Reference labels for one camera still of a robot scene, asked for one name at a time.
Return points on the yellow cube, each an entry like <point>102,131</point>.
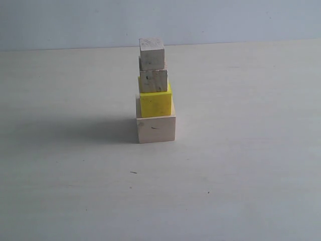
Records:
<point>153,104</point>

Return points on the large plain wooden cube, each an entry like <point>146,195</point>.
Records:
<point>155,129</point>

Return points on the small plain wooden cube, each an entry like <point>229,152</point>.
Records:
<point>152,53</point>

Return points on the medium plain wooden cube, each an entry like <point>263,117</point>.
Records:
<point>150,81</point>

